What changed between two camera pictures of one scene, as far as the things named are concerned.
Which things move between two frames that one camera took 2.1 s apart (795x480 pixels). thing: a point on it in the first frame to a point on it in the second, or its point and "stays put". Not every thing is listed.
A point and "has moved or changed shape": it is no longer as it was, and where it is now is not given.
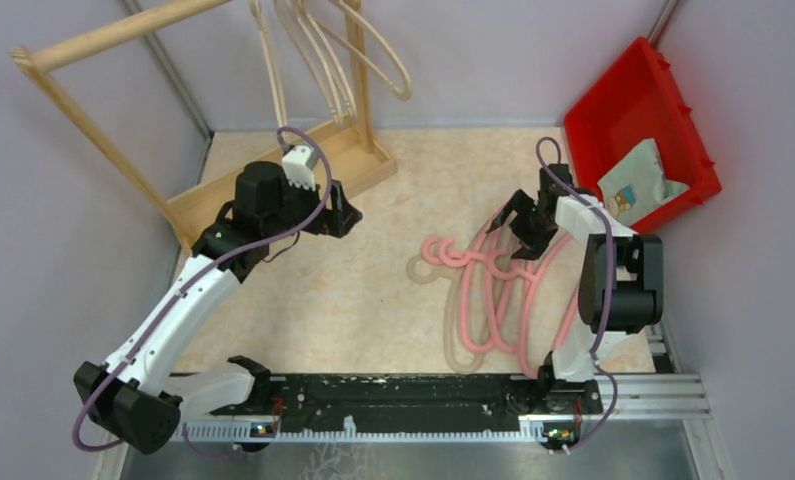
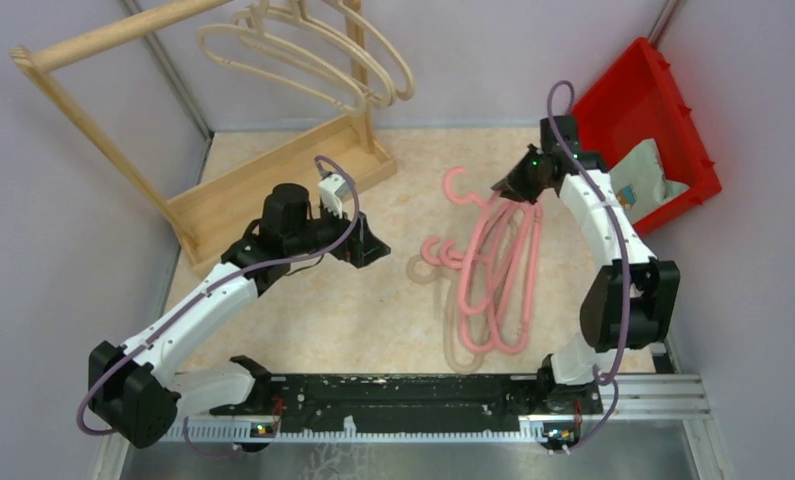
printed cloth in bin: [637, 184] stays put
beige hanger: [297, 21] has moved or changed shape
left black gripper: [343, 214] to [368, 247]
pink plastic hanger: [534, 268] to [502, 272]
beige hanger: [398, 93] has moved or changed shape
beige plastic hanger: [259, 15] has moved or changed shape
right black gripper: [520, 203] to [512, 186]
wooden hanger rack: [343, 161] stays put
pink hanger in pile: [484, 288] stays put
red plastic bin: [640, 97] stays put
